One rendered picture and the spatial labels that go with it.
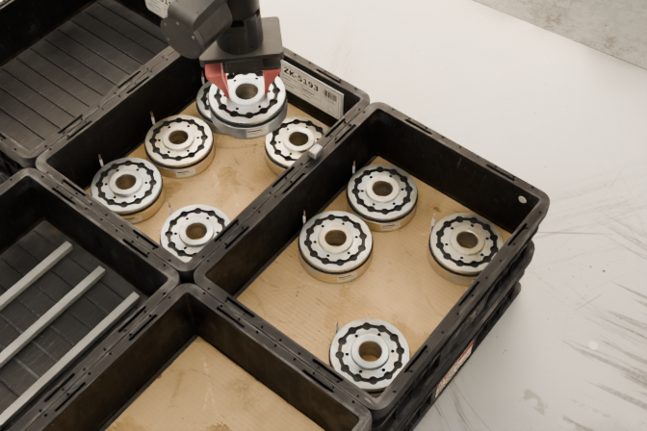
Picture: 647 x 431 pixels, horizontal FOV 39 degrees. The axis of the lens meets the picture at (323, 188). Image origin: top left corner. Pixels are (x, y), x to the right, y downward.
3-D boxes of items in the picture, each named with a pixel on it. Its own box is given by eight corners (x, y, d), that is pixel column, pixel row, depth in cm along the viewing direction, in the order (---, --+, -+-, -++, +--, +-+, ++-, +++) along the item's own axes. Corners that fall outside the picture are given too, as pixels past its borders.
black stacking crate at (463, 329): (372, 151, 144) (375, 101, 135) (537, 248, 132) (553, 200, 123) (198, 324, 124) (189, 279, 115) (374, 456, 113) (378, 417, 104)
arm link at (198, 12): (280, -62, 98) (216, -98, 100) (215, 1, 92) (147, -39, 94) (273, 14, 108) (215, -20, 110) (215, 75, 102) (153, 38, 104)
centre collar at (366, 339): (367, 329, 118) (367, 326, 118) (397, 351, 116) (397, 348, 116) (342, 355, 116) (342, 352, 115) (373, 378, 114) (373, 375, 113)
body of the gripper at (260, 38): (284, 63, 112) (280, 18, 106) (200, 71, 111) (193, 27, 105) (279, 26, 116) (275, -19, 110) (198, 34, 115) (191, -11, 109)
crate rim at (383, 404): (375, 108, 136) (375, 97, 134) (552, 208, 125) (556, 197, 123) (189, 287, 117) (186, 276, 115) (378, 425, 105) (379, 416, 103)
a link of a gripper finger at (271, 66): (285, 108, 118) (280, 57, 111) (229, 114, 118) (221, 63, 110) (280, 70, 122) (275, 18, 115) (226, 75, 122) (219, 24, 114)
